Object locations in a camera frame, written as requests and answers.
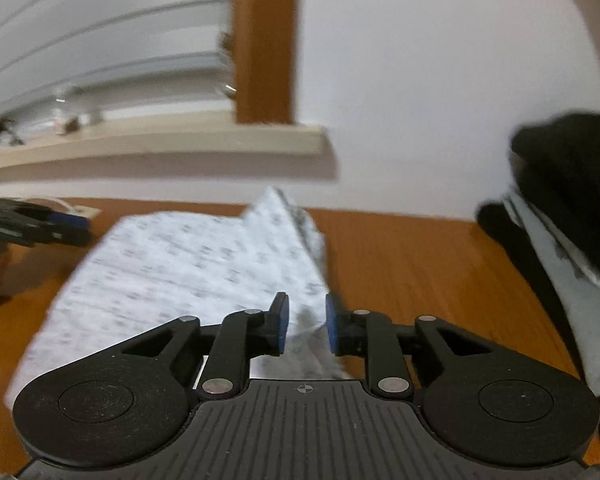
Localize white patterned pajama pants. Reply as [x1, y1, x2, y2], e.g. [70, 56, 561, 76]
[5, 186, 352, 402]

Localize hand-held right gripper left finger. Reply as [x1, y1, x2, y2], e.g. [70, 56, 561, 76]
[119, 291, 292, 402]

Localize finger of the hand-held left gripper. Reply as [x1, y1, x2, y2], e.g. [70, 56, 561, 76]
[0, 224, 94, 249]
[9, 201, 92, 231]

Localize beige window sill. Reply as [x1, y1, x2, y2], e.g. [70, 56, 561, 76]
[0, 122, 342, 183]

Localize stack of black clothes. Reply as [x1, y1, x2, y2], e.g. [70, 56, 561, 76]
[475, 112, 600, 392]

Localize small clear bottle orange label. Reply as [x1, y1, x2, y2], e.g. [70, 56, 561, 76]
[52, 86, 81, 136]

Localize white window blinds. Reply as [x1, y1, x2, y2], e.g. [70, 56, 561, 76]
[0, 0, 236, 126]

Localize clear blind cord weight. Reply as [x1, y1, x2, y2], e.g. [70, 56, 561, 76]
[218, 30, 239, 97]

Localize wooden window frame post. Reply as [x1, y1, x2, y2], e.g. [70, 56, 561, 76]
[230, 0, 302, 126]

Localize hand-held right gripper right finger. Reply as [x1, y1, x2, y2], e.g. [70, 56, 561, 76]
[325, 291, 482, 402]

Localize grey folded garment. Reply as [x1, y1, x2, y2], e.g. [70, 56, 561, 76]
[502, 192, 600, 399]

